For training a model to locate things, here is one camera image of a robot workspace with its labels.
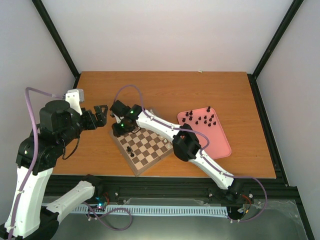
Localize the wooden chess board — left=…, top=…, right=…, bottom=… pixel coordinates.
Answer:
left=109, top=128, right=173, bottom=176

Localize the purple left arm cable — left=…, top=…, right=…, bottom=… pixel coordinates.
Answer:
left=7, top=87, right=133, bottom=240

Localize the pink plastic tray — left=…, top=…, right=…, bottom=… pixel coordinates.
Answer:
left=177, top=106, right=232, bottom=160

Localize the white chess pieces row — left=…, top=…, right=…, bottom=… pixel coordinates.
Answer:
left=160, top=136, right=172, bottom=149

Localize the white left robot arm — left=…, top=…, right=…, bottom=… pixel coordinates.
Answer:
left=0, top=100, right=108, bottom=240

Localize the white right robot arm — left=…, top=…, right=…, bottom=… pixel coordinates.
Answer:
left=110, top=100, right=243, bottom=203

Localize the black aluminium frame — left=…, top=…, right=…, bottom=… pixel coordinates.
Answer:
left=0, top=0, right=316, bottom=240

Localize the light blue cable duct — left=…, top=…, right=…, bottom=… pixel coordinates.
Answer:
left=72, top=203, right=229, bottom=217

